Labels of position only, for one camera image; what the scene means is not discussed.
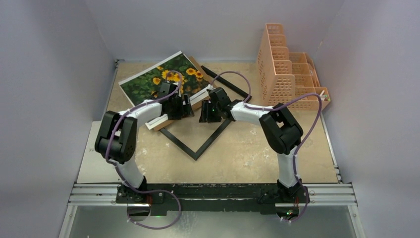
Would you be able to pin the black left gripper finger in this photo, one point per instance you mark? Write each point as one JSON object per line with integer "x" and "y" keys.
{"x": 185, "y": 99}
{"x": 190, "y": 111}

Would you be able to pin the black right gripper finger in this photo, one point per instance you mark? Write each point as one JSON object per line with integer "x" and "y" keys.
{"x": 202, "y": 111}
{"x": 208, "y": 107}

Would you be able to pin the small items in organizer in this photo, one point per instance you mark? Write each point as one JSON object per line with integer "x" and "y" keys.
{"x": 324, "y": 96}

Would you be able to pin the white sheet on table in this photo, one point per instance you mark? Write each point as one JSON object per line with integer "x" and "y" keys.
{"x": 94, "y": 168}

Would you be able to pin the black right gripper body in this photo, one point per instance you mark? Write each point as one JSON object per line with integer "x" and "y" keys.
{"x": 210, "y": 111}

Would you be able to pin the sunflower photo print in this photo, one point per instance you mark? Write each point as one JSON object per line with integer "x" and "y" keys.
{"x": 178, "y": 67}

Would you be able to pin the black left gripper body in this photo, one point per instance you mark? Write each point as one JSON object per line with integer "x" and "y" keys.
{"x": 176, "y": 109}

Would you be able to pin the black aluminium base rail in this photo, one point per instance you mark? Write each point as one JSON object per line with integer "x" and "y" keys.
{"x": 264, "y": 198}

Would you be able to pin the white mat board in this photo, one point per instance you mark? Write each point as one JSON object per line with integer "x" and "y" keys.
{"x": 182, "y": 106}

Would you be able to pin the orange plastic organizer basket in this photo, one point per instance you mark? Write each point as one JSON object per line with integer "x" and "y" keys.
{"x": 286, "y": 75}

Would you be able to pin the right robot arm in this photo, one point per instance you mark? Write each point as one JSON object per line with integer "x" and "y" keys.
{"x": 282, "y": 131}

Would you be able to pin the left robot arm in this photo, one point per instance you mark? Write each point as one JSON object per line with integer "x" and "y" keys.
{"x": 117, "y": 137}

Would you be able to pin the brown frame backing board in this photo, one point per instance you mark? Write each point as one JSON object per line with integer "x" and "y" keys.
{"x": 192, "y": 103}

